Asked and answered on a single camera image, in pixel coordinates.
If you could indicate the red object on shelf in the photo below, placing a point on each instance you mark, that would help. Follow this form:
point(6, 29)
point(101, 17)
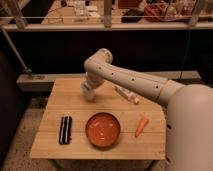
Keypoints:
point(157, 13)

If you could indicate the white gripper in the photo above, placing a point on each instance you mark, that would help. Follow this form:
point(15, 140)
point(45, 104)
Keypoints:
point(90, 83)

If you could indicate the black and white striped sponge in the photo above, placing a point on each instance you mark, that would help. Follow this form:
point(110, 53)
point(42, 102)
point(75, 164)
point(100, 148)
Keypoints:
point(65, 130)

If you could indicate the metal railing frame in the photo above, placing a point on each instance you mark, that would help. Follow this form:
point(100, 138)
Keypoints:
point(55, 36)

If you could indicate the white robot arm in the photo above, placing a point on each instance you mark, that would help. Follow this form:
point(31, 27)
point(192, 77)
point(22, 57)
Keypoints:
point(189, 110)

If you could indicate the black object on shelf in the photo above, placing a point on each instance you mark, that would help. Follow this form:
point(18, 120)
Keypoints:
point(132, 16)

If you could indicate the orange plate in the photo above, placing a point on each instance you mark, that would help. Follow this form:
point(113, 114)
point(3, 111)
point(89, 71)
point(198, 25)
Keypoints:
point(102, 130)

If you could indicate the white ceramic cup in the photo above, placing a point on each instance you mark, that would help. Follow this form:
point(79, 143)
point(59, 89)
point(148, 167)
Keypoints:
point(88, 94)

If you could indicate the orange toy carrot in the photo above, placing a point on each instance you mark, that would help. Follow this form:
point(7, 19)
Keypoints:
point(141, 125)

